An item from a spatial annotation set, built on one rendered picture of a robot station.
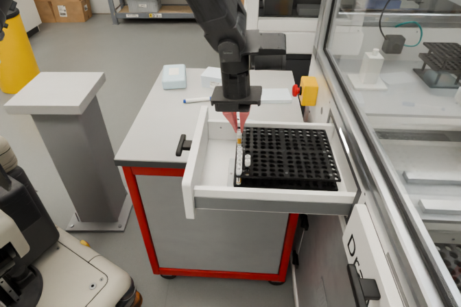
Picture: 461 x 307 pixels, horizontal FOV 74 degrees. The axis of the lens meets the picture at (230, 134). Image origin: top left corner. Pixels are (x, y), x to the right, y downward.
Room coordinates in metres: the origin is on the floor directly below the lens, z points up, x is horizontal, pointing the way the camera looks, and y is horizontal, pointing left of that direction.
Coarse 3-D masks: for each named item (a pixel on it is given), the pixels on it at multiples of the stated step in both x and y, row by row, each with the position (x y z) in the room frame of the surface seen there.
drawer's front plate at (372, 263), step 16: (352, 224) 0.35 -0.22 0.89; (368, 224) 0.32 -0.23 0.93; (352, 240) 0.33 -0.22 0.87; (368, 240) 0.29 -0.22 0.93; (352, 256) 0.31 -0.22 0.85; (368, 256) 0.27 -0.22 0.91; (384, 256) 0.26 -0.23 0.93; (368, 272) 0.25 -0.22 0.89; (384, 272) 0.23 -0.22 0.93; (384, 288) 0.21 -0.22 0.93; (368, 304) 0.22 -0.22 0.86; (384, 304) 0.20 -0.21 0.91; (400, 304) 0.19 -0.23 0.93
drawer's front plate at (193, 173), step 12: (204, 108) 0.68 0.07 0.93; (204, 120) 0.62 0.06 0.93; (204, 132) 0.61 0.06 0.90; (192, 144) 0.53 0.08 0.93; (204, 144) 0.60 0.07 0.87; (192, 156) 0.49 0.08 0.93; (204, 156) 0.59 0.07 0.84; (192, 168) 0.45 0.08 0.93; (192, 180) 0.43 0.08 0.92; (192, 192) 0.42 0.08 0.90; (192, 204) 0.41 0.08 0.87; (192, 216) 0.41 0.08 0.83
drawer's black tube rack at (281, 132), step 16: (256, 128) 0.63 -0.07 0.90; (272, 128) 0.63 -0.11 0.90; (288, 128) 0.63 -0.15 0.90; (256, 144) 0.60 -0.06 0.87; (272, 144) 0.57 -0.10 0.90; (288, 144) 0.57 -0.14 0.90; (304, 144) 0.57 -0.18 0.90; (320, 144) 0.56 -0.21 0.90; (256, 160) 0.51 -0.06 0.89; (272, 160) 0.51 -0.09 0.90; (288, 160) 0.51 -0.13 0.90; (304, 160) 0.51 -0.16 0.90; (320, 160) 0.51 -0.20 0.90; (256, 176) 0.46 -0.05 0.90; (272, 176) 0.49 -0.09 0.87; (288, 176) 0.46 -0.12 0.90; (304, 176) 0.46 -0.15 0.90; (320, 176) 0.46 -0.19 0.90; (336, 176) 0.46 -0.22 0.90
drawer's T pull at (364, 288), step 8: (352, 264) 0.26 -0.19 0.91; (352, 272) 0.24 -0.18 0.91; (352, 280) 0.23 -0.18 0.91; (360, 280) 0.23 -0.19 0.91; (368, 280) 0.23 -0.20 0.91; (352, 288) 0.22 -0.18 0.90; (360, 288) 0.22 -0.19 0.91; (368, 288) 0.22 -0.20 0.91; (376, 288) 0.22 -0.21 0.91; (360, 296) 0.21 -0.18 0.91; (368, 296) 0.21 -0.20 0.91; (376, 296) 0.21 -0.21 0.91; (360, 304) 0.20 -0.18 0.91
